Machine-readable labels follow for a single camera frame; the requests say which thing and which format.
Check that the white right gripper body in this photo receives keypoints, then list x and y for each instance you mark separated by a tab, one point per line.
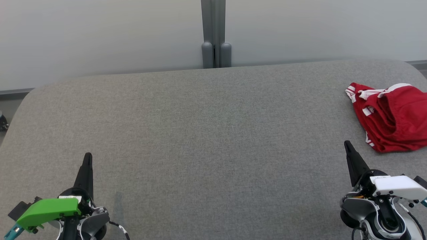
400	186

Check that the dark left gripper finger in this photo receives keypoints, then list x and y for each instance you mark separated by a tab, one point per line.
85	176

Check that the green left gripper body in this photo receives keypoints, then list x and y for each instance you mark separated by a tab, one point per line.
46	210

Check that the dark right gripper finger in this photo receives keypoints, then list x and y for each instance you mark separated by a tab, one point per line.
356	163

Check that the red basketball jersey shirt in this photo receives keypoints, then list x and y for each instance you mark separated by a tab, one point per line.
367	126

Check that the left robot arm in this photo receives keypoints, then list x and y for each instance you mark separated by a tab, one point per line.
93	221

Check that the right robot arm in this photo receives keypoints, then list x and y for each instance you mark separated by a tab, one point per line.
370	213

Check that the metal chair base with caster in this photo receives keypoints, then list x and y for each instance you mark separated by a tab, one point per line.
3	122

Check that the grey baseboard strip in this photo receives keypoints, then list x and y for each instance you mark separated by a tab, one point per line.
16	92
417	64

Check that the grey fabric sofa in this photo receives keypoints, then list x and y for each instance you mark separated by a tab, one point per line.
217	150

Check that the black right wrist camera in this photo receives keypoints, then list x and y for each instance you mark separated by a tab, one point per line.
421	182

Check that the grey cylindrical post cap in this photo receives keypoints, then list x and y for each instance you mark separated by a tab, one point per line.
207	55
226	54

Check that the grey partition post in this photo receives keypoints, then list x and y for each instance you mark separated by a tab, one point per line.
213	23

